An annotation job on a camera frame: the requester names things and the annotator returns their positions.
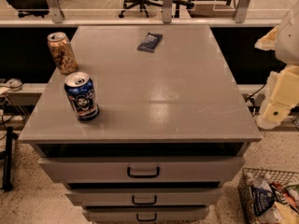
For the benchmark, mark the yellow snack bag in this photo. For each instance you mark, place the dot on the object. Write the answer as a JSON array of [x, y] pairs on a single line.
[[286, 214]]

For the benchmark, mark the dark blue chip bag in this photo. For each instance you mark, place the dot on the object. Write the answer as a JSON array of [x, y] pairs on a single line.
[[263, 199]]

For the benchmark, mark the gold patterned drink can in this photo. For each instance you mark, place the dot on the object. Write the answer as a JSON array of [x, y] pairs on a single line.
[[62, 53]]

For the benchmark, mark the wire basket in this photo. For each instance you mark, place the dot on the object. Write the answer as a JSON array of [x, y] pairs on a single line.
[[245, 193]]

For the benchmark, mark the red snack bag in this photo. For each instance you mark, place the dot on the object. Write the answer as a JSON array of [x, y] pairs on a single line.
[[288, 194]]

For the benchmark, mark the black floor stand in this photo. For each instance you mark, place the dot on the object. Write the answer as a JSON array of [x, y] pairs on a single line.
[[6, 156]]

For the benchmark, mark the dark blue snack packet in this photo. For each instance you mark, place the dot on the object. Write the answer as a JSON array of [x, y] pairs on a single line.
[[150, 43]]

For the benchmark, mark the bottom grey drawer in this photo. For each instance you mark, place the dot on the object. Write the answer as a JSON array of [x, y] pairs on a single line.
[[145, 214]]

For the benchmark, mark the top grey drawer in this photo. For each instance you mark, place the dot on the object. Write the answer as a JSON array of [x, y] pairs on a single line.
[[141, 169]]

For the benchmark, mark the middle grey drawer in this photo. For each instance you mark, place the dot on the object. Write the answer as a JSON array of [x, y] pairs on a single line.
[[144, 197]]

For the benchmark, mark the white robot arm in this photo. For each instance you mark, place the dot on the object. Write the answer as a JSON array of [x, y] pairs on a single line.
[[287, 43]]

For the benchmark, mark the black office chair centre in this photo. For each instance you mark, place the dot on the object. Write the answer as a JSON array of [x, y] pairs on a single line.
[[142, 4]]

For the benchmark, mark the grey drawer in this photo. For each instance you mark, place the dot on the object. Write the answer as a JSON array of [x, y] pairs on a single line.
[[141, 169], [145, 214], [144, 197]]

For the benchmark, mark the blue pepsi can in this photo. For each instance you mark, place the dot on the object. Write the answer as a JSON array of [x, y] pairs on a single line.
[[80, 93]]

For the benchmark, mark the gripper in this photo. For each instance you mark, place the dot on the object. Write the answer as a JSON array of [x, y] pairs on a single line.
[[288, 41]]

